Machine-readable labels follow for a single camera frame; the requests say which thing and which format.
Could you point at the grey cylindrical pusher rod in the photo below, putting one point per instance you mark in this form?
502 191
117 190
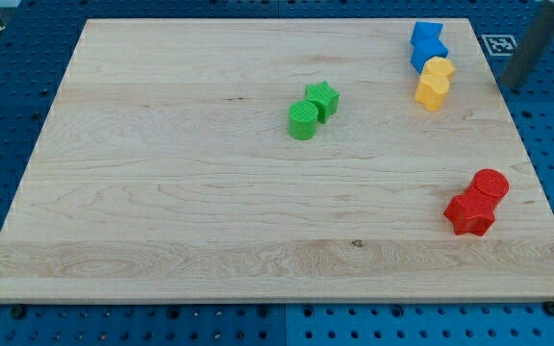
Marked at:
534 41

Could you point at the red cylinder block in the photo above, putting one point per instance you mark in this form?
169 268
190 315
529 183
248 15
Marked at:
488 186

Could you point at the blue cube block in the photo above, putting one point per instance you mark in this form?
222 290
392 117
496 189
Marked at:
426 49

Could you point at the yellow heart block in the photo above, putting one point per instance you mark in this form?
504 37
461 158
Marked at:
431 91

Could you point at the white fiducial marker tag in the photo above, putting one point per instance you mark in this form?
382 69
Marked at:
499 45

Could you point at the green star block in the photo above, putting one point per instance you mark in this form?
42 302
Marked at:
325 98

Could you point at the yellow hexagon block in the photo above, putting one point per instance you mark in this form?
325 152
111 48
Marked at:
441 67

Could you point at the blue triangular block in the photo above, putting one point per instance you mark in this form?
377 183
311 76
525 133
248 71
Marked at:
424 30

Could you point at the red star block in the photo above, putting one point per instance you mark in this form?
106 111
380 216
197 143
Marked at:
470 214

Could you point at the wooden board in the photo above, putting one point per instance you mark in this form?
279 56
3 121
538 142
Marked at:
165 173

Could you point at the green cylinder block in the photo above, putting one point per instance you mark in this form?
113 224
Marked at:
302 119

